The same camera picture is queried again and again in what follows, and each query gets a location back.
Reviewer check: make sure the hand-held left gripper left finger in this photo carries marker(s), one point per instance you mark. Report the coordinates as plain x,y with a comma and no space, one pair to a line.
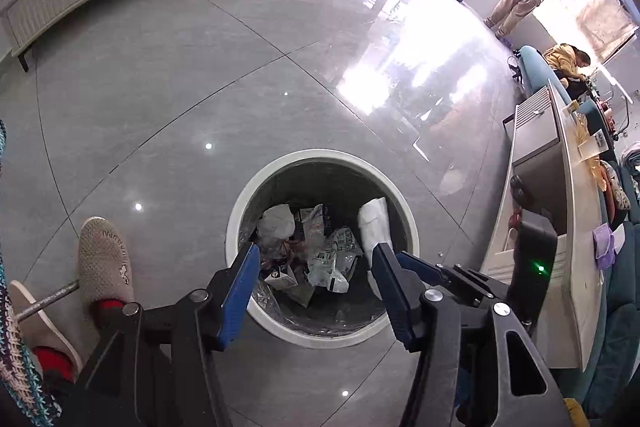
240,297

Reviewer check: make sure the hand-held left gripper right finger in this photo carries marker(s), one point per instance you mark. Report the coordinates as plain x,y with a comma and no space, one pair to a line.
392,297

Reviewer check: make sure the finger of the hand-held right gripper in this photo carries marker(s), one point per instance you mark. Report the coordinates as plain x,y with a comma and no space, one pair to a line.
417,268

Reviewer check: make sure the white green-print carton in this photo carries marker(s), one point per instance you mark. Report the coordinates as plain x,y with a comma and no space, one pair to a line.
310,222

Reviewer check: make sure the white round trash bin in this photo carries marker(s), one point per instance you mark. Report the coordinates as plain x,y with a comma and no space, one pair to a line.
320,157

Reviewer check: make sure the beige coffee table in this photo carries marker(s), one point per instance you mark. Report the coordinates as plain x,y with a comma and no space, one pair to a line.
580,217

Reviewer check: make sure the purple cloth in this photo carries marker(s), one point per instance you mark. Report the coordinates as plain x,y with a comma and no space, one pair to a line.
604,247

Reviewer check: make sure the patterned cushion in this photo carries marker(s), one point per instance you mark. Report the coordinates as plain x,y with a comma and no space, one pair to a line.
616,184

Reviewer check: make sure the teal sofa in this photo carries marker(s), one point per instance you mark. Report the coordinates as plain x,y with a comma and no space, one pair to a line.
620,332

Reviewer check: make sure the person's red sock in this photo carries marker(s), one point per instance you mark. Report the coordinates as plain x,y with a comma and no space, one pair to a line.
52,364
110,307

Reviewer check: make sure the person's beige mesh shoe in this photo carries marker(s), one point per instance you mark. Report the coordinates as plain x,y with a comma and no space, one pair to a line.
105,257
45,332

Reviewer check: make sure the grey metal rod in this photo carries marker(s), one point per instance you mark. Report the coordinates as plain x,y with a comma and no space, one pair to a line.
50,301

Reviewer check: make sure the zigzag knitted tablecloth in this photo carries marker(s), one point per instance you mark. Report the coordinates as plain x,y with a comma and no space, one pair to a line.
20,382

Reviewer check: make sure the beige hanging blanket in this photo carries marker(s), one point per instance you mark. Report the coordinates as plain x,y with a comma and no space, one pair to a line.
605,22

